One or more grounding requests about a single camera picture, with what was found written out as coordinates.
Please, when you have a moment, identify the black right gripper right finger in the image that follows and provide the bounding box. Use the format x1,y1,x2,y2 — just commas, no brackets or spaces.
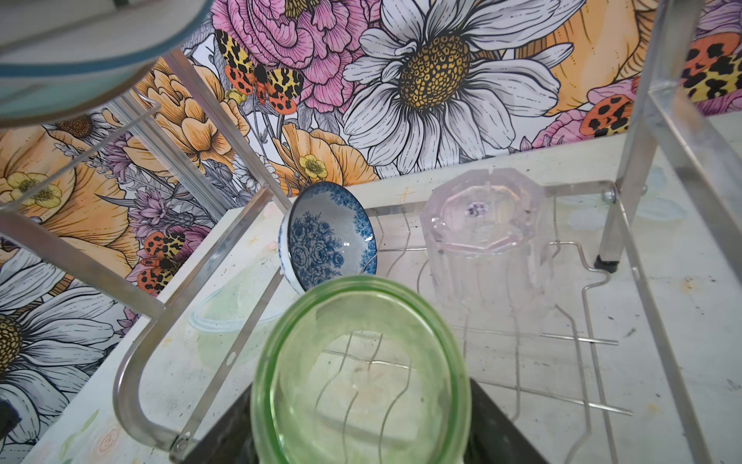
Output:
463,378,547,464

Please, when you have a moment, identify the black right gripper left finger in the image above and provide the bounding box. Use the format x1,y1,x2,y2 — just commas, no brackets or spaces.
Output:
183,386,255,464

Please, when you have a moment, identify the green glass tumbler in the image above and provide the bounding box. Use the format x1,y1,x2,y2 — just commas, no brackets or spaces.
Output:
250,276,471,463

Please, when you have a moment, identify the clear pink glass tumbler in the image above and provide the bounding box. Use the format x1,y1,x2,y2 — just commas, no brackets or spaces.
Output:
420,168,554,334

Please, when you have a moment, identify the metal two-tier dish rack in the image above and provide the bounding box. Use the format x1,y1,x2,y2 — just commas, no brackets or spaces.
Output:
0,0,742,464

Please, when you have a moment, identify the teal rimmed plate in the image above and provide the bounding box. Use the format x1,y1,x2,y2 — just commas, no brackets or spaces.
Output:
1,1,212,129

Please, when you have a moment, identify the left rear aluminium frame post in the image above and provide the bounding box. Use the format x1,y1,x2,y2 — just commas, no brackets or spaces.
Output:
108,91,233,220

